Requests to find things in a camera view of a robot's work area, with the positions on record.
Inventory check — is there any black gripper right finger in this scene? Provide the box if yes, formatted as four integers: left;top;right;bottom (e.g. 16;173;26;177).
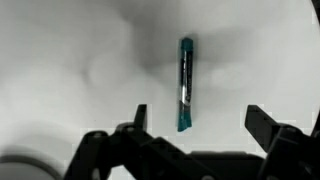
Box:
245;105;320;180

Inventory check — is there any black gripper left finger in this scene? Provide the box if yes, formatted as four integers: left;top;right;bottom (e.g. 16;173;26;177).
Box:
63;104;217;180

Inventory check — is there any teal dry-erase marker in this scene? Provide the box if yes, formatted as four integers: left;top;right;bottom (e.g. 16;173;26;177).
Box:
177;37;193;132

